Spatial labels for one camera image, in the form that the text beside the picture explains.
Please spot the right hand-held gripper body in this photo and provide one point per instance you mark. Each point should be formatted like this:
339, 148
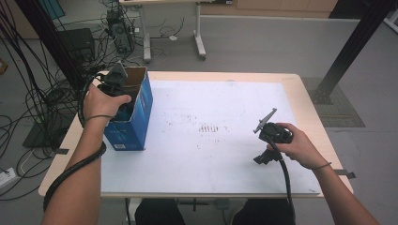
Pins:
277, 132

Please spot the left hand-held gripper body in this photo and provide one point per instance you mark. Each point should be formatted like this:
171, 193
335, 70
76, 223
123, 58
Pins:
114, 81

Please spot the blue cardboard box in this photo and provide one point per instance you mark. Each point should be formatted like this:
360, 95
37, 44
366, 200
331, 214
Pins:
134, 125

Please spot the person's left hand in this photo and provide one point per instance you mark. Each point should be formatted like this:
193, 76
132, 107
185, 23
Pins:
100, 104

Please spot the person's right hand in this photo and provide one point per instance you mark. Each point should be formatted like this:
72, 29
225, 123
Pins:
300, 148

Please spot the black computer tower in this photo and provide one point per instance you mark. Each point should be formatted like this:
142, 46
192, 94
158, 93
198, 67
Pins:
120, 31

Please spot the black square case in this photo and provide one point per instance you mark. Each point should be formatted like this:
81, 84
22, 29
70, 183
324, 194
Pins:
78, 43

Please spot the person's right leg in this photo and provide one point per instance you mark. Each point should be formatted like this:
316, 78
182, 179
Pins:
263, 212

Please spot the person's leg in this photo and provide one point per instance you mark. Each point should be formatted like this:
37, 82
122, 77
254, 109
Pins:
263, 212
159, 212

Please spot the white paper sheet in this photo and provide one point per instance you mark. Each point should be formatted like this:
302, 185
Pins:
203, 168

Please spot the dark gridded floor mat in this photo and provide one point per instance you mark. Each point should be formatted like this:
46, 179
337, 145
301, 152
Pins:
341, 109

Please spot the grey tape piece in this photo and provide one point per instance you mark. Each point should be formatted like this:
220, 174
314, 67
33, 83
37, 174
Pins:
61, 151
345, 173

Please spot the black floor mat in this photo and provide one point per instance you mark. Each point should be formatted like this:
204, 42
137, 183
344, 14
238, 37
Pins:
40, 136

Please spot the person's left leg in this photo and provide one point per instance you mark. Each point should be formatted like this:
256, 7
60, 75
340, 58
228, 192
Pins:
159, 212

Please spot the wooden cabinet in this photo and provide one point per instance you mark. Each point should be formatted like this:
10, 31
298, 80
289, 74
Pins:
256, 7

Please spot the white table leg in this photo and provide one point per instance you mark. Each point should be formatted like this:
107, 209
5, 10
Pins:
133, 211

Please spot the white power strip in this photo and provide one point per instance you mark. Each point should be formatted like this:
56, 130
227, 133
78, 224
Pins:
6, 177

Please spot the black metal stand post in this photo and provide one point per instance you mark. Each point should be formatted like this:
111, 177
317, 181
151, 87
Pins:
353, 43
47, 34

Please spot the white desk frame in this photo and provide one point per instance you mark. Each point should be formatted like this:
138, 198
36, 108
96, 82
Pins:
198, 31

